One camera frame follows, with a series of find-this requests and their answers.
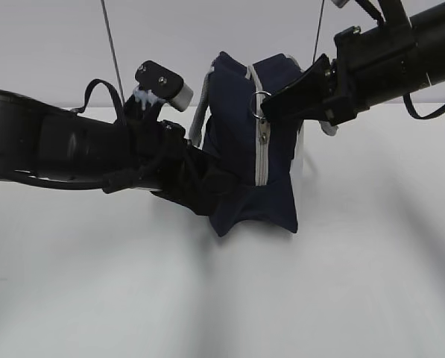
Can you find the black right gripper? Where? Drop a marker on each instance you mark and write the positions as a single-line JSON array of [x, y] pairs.
[[370, 67]]

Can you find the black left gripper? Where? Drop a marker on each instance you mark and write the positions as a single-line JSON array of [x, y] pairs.
[[165, 162]]

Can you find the navy blue lunch bag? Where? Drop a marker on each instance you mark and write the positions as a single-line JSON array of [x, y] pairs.
[[229, 124]]

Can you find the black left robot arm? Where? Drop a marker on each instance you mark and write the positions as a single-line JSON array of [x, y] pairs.
[[53, 148]]

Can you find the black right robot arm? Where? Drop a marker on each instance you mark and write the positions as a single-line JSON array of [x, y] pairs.
[[429, 34]]

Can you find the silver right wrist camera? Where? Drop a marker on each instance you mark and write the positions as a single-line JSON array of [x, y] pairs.
[[340, 3]]

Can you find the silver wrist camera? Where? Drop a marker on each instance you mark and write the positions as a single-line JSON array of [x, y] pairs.
[[340, 3], [157, 84]]

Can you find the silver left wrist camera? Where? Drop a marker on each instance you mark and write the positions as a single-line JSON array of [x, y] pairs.
[[157, 84]]

